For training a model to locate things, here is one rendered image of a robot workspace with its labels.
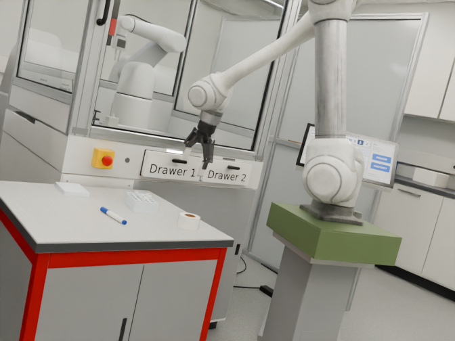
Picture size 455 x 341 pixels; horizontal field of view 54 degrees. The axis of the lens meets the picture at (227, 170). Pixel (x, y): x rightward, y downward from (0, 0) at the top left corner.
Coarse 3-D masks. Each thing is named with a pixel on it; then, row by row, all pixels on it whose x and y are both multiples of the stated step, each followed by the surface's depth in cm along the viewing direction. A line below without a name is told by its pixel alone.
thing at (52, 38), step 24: (48, 0) 202; (72, 0) 177; (48, 24) 198; (72, 24) 175; (24, 48) 224; (48, 48) 195; (72, 48) 173; (24, 72) 220; (48, 72) 192; (72, 72) 170
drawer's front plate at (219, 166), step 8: (216, 160) 207; (224, 160) 211; (208, 168) 205; (216, 168) 208; (224, 168) 212; (240, 168) 218; (248, 168) 221; (208, 176) 207; (216, 176) 210; (232, 176) 216; (240, 176) 219; (248, 176) 223; (232, 184) 217; (240, 184) 221
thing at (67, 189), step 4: (56, 184) 158; (60, 184) 157; (64, 184) 159; (68, 184) 160; (72, 184) 161; (76, 184) 162; (60, 188) 154; (64, 188) 153; (68, 188) 154; (72, 188) 155; (76, 188) 156; (80, 188) 158; (84, 188) 159; (64, 192) 150; (68, 192) 150; (72, 192) 151; (76, 192) 152; (80, 192) 153; (84, 192) 154; (88, 192) 155; (80, 196) 153; (84, 196) 154; (88, 196) 155
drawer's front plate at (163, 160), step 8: (152, 152) 184; (160, 152) 187; (144, 160) 184; (152, 160) 185; (160, 160) 188; (168, 160) 190; (192, 160) 198; (200, 160) 201; (144, 168) 184; (152, 168) 186; (160, 168) 189; (168, 168) 191; (176, 168) 194; (184, 168) 196; (192, 168) 199; (144, 176) 185; (152, 176) 187; (160, 176) 190; (168, 176) 192; (176, 176) 195; (184, 176) 197
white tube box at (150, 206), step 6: (126, 192) 159; (132, 192) 160; (126, 198) 158; (132, 198) 152; (138, 198) 155; (150, 198) 159; (132, 204) 151; (138, 204) 149; (144, 204) 150; (150, 204) 151; (156, 204) 152; (138, 210) 150; (144, 210) 151; (150, 210) 152; (156, 210) 153
